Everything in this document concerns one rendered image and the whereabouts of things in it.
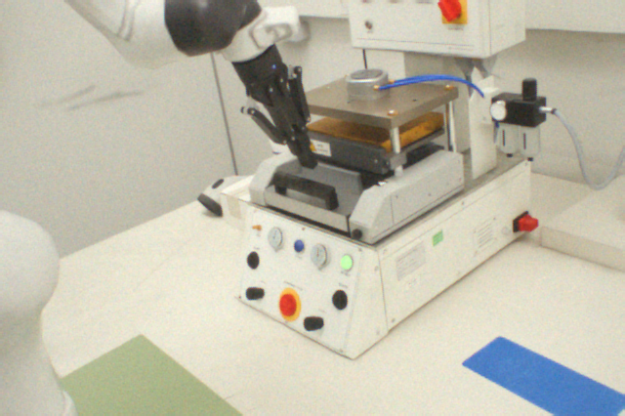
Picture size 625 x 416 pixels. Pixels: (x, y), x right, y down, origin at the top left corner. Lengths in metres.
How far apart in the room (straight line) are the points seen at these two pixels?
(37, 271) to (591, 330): 0.88
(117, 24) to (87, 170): 1.71
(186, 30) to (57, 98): 1.67
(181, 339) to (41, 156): 1.41
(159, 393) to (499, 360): 0.52
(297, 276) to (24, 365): 0.63
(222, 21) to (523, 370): 0.68
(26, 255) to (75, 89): 2.00
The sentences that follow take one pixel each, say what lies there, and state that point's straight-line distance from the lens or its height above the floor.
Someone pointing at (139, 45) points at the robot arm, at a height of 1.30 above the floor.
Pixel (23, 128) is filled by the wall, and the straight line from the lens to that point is 2.58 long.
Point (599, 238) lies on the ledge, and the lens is 1.41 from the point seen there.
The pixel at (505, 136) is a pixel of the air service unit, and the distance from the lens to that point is 1.28.
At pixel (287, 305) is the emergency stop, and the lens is 1.26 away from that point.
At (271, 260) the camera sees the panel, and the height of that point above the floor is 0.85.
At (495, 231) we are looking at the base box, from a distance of 1.40.
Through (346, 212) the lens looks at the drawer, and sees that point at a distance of 1.15.
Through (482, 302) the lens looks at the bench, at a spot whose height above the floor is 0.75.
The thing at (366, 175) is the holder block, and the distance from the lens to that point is 1.24.
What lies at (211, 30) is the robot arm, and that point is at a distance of 0.95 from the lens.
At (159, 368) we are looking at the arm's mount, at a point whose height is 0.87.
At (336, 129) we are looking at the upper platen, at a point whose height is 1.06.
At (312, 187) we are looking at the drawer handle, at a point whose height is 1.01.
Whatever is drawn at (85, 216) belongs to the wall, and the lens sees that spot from 2.72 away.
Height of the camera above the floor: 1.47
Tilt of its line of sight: 24 degrees down
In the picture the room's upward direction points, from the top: 9 degrees counter-clockwise
